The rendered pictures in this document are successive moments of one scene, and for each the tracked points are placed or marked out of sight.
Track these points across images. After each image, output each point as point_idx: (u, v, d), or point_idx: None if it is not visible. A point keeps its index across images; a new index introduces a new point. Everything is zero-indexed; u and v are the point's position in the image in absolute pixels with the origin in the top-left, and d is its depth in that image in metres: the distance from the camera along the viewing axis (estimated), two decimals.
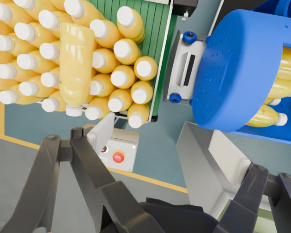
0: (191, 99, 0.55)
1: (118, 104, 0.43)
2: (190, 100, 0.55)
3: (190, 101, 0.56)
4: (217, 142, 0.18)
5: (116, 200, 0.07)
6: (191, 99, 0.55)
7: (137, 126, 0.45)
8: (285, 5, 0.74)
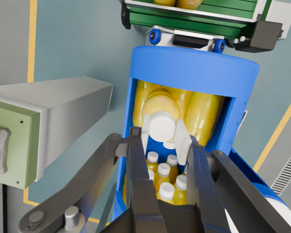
0: None
1: None
2: None
3: None
4: (177, 129, 0.20)
5: (139, 193, 0.08)
6: None
7: (152, 133, 0.22)
8: None
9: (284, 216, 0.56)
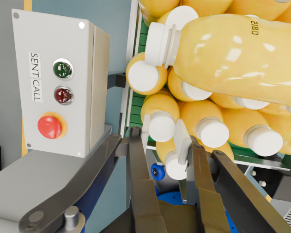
0: (158, 191, 0.42)
1: (163, 136, 0.22)
2: (156, 189, 0.42)
3: (155, 188, 0.42)
4: (177, 129, 0.20)
5: (139, 193, 0.08)
6: (157, 190, 0.42)
7: None
8: None
9: None
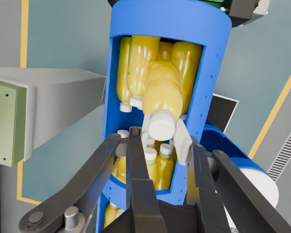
0: None
1: (163, 136, 0.22)
2: None
3: None
4: (177, 129, 0.20)
5: (139, 193, 0.08)
6: None
7: None
8: (209, 127, 0.96)
9: (268, 187, 0.57)
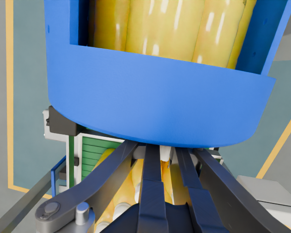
0: None
1: None
2: None
3: None
4: None
5: (148, 193, 0.08)
6: None
7: None
8: None
9: None
